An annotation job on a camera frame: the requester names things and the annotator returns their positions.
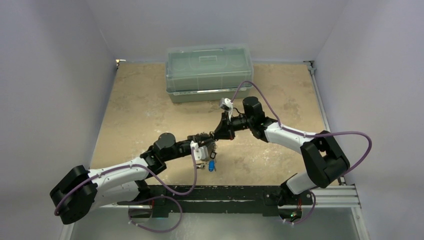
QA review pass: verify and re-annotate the black key tag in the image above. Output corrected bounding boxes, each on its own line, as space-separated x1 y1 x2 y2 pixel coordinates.
210 151 217 160

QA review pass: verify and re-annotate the silver key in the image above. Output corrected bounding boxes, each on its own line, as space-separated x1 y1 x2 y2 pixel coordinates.
196 163 206 169

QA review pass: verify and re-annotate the blue key tag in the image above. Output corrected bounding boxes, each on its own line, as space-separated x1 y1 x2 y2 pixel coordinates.
208 160 216 172

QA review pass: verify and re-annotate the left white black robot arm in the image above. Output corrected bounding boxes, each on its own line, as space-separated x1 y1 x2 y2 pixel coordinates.
49 132 216 225

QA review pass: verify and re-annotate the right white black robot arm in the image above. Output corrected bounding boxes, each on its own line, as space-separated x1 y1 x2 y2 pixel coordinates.
213 96 350 205

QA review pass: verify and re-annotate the clear plastic storage box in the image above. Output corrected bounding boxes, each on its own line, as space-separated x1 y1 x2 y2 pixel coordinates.
165 43 254 104

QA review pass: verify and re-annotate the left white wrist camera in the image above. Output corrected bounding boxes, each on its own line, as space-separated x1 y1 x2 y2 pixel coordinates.
190 141 210 162

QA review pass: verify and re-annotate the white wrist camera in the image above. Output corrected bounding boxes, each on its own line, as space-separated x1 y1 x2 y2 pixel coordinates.
219 98 234 121
190 141 210 162

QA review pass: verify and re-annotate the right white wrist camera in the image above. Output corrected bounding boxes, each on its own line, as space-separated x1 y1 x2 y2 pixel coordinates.
219 98 234 121

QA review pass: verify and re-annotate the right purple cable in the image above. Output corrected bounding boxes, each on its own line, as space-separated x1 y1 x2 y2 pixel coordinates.
230 80 373 226

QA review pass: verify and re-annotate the purple cable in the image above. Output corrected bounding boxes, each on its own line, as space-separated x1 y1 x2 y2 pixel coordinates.
230 80 373 226
53 145 200 233

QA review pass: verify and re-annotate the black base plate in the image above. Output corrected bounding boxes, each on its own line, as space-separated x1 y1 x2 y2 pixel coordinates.
118 185 314 218

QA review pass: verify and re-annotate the right side aluminium rail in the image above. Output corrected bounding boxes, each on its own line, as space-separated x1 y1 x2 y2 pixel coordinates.
304 60 347 186

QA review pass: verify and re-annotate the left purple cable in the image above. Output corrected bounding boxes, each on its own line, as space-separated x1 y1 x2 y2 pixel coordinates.
53 145 200 233

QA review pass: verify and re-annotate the aluminium frame rail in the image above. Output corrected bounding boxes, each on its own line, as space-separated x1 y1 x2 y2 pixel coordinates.
60 185 369 240

